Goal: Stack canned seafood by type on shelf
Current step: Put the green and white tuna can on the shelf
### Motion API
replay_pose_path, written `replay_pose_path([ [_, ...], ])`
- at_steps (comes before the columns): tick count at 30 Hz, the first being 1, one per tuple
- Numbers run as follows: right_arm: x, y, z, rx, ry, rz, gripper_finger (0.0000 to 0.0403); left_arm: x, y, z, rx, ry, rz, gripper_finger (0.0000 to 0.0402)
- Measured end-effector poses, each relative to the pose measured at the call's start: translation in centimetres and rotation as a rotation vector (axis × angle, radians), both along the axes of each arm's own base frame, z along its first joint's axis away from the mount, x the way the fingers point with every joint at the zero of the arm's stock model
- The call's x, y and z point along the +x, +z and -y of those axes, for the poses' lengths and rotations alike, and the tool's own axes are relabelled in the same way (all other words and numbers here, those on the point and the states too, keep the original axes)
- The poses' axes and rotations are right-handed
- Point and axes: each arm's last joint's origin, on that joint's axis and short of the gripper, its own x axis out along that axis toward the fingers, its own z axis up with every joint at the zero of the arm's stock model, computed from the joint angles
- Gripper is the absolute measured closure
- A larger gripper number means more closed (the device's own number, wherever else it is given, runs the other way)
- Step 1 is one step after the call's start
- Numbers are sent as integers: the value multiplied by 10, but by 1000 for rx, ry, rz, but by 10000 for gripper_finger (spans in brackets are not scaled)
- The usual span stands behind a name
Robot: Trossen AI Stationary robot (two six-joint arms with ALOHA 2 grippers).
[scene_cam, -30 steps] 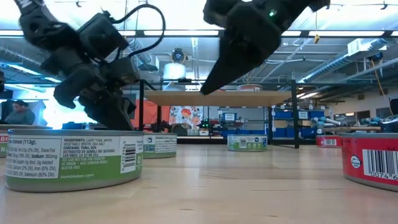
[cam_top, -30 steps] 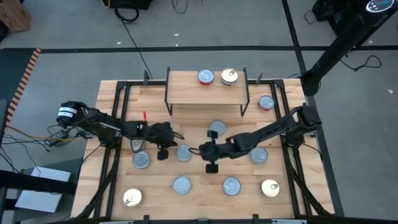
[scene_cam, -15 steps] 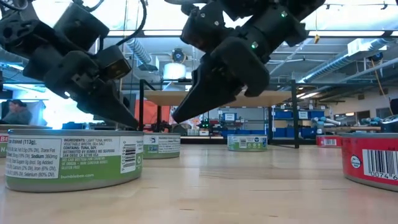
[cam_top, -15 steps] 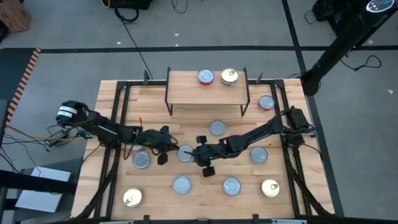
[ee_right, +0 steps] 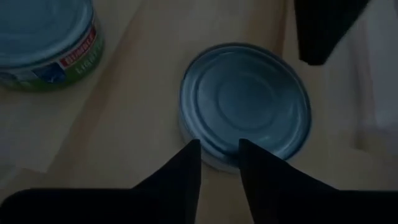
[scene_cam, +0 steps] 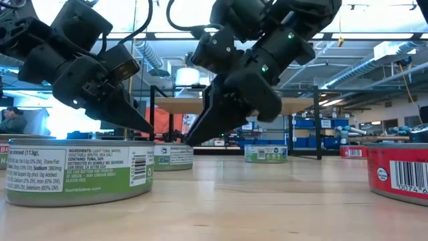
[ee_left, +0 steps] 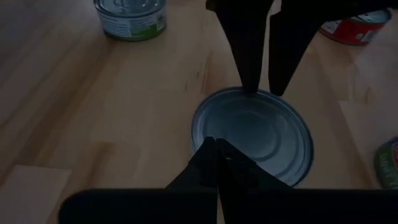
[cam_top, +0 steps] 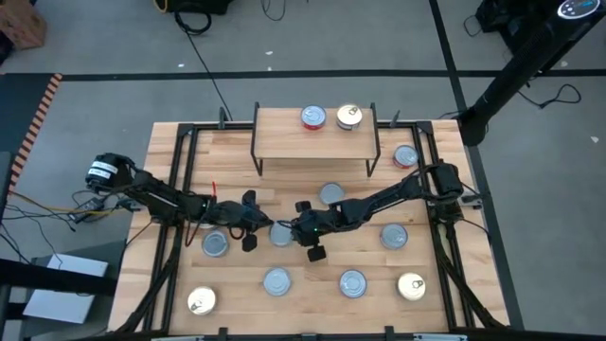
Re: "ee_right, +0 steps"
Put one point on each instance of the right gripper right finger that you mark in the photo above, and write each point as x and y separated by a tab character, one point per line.
295	202

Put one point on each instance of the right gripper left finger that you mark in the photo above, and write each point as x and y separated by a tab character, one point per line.
155	202

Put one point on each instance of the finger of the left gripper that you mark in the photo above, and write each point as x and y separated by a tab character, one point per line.
323	25

